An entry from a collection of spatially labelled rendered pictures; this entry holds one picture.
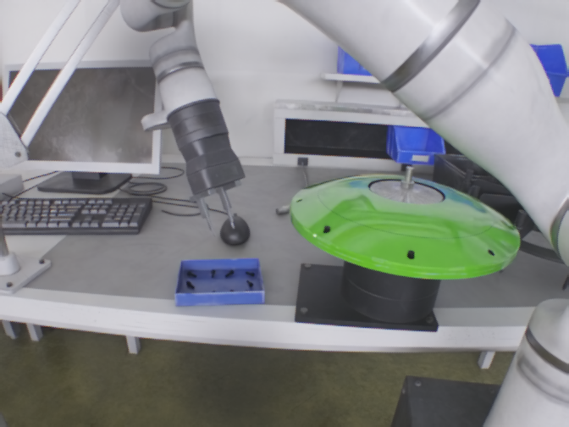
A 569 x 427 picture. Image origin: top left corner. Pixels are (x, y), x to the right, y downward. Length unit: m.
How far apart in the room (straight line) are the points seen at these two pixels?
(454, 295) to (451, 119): 0.42
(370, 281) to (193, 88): 0.35
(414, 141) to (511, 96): 1.18
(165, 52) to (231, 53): 0.86
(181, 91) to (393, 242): 0.33
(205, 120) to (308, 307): 0.29
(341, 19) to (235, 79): 1.14
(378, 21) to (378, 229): 0.24
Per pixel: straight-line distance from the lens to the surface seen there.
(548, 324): 0.38
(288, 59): 1.37
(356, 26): 0.26
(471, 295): 0.67
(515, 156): 0.32
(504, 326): 0.62
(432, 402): 0.55
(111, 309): 0.58
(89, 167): 1.09
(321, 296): 0.57
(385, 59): 0.26
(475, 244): 0.45
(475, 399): 0.58
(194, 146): 0.51
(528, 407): 0.43
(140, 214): 0.83
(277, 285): 0.60
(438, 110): 0.27
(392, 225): 0.43
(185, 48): 0.55
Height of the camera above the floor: 1.24
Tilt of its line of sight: 22 degrees down
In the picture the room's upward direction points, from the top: 3 degrees clockwise
